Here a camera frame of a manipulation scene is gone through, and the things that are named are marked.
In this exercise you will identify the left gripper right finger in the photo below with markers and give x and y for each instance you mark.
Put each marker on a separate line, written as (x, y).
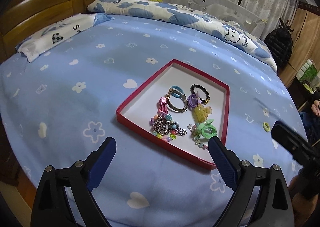
(273, 206)

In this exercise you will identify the left gripper black left fingers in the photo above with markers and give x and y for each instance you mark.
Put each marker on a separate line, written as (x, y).
(51, 206)

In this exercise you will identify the blue patterned bed sheet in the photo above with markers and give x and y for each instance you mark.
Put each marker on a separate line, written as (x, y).
(60, 107)

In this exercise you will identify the green hair clip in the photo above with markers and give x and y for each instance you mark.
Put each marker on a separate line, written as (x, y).
(207, 129)

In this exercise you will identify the yellow hair claw clip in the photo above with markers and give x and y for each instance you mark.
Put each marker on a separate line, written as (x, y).
(202, 112)

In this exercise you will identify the black backpack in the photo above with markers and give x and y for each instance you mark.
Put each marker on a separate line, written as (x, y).
(280, 43)

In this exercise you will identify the wooden wardrobe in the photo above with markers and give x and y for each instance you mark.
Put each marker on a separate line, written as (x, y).
(305, 38)

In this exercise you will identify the purple hair claw clip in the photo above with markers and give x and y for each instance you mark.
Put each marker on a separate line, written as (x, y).
(194, 100)

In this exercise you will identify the blue white cloud quilt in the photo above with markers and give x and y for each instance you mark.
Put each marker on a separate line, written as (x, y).
(227, 31)

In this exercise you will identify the pink hair clip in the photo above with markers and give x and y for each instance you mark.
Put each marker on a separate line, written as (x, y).
(162, 105)

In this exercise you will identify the dark metal bangle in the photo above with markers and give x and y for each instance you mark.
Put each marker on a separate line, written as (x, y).
(176, 101)

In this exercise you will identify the white printed pillow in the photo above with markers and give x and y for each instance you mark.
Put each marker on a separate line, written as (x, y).
(52, 35)

